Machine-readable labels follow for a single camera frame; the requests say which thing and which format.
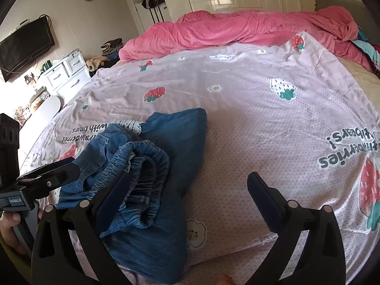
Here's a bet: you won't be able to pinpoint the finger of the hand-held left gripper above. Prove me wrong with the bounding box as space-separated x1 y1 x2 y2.
16 157 81 199

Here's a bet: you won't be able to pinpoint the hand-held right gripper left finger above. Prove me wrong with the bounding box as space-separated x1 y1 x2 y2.
31 170 132 285

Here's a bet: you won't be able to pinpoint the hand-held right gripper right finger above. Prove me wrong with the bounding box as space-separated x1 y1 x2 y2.
247 171 347 285

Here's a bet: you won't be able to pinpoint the blue denim pants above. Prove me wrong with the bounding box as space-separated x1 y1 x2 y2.
56 108 208 285

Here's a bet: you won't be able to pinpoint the person's left forearm green sleeve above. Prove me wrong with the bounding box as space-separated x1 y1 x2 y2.
0 243 32 285

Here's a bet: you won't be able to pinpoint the person's left hand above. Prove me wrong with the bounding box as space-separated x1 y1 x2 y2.
0 208 44 256

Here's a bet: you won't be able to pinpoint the white round table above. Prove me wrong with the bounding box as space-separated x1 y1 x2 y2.
20 95 63 144

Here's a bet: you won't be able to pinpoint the pink strawberry print bedsheet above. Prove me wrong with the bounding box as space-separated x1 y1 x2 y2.
18 31 380 285

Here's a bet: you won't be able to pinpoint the white drawer dresser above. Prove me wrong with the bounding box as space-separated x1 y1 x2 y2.
38 50 93 102

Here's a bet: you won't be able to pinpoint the beige fluffy cloth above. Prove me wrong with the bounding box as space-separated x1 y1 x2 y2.
86 56 110 72

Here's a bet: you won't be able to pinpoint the dark folded clothes stack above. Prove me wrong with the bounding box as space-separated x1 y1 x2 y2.
100 38 124 56

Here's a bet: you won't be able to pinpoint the beige mattress pad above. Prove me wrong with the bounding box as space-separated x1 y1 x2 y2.
338 56 380 95

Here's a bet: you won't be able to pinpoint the pink duvet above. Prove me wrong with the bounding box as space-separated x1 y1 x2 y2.
119 6 375 72

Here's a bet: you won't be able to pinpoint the pile of colourful clothes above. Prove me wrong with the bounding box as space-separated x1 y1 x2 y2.
353 29 380 80

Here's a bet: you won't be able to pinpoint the grey headboard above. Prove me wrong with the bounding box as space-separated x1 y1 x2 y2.
313 0 367 18

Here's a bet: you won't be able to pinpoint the black wall television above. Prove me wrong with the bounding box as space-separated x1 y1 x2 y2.
0 17 56 82

